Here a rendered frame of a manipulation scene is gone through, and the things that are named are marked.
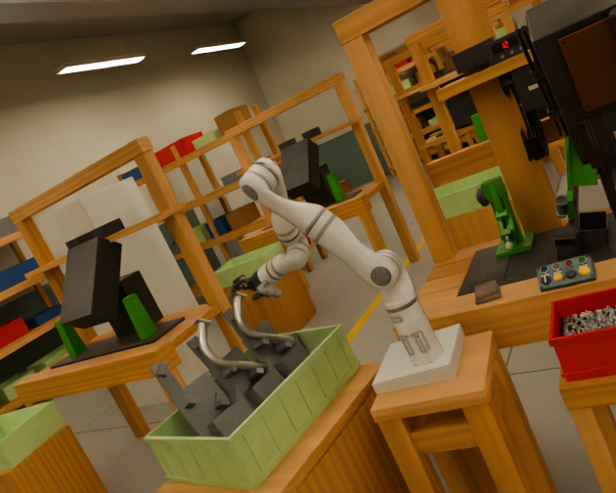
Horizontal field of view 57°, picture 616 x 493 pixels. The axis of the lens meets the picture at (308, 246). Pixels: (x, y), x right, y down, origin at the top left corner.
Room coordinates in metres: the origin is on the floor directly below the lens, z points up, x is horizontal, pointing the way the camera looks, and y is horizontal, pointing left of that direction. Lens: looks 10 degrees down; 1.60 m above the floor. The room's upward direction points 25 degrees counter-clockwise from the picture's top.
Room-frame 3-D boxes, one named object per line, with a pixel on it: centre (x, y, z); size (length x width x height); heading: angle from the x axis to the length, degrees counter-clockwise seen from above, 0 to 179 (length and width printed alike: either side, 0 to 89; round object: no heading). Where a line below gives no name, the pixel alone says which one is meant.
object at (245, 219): (7.92, 0.98, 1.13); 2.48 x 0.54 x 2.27; 56
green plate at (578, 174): (1.68, -0.87, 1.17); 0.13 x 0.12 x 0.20; 59
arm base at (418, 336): (1.50, -0.17, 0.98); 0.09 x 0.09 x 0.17; 57
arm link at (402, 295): (1.50, -0.17, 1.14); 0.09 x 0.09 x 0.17; 67
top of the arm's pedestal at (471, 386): (1.49, -0.18, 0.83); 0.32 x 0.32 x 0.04; 62
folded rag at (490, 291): (1.68, -0.45, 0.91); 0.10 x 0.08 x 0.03; 159
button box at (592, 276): (1.54, -0.65, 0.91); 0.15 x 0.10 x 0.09; 59
